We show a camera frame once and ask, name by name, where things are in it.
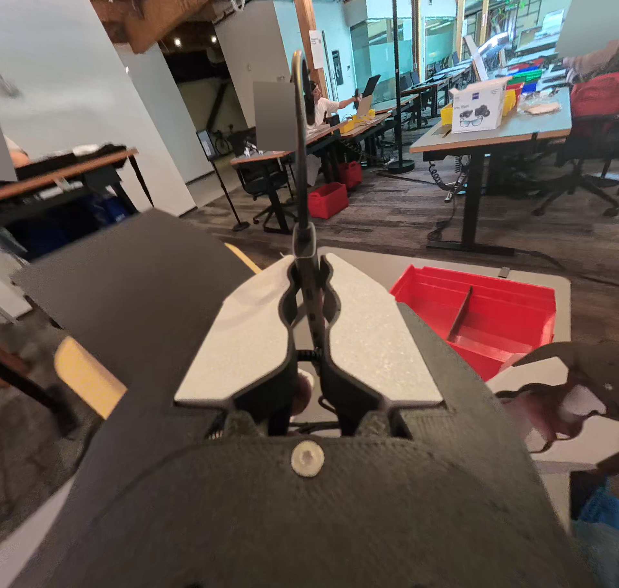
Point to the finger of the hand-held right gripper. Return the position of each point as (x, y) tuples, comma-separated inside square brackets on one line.
[(580, 443), (571, 361)]

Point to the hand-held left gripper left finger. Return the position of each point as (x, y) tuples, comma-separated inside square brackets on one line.
[(232, 351)]

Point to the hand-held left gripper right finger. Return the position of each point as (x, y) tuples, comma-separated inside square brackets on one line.
[(382, 351)]

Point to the red plastic bin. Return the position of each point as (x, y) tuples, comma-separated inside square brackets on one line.
[(503, 308)]

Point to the grey usb hub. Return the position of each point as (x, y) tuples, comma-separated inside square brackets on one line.
[(301, 163)]

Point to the person's left hand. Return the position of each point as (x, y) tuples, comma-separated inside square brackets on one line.
[(304, 390)]

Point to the person's blue jeans leg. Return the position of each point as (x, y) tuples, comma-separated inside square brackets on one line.
[(598, 530)]

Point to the dark board with wooden rim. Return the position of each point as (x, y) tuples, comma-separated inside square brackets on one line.
[(135, 279)]

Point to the red floor container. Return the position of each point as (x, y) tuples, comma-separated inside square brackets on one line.
[(350, 175), (327, 201)]

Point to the black sign stand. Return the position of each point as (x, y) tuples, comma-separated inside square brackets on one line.
[(218, 172)]

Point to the small wooden table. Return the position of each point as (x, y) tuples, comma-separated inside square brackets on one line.
[(266, 163)]

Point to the black office chair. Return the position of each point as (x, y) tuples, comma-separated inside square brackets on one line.
[(580, 163)]

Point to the cluttered wooden side desk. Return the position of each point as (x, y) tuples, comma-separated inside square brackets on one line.
[(484, 134)]

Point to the white printed box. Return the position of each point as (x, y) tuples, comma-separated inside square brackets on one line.
[(479, 105)]

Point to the red plastic container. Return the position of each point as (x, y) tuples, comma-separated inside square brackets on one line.
[(598, 95)]

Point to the wooden beam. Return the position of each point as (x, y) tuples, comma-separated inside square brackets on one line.
[(308, 27)]

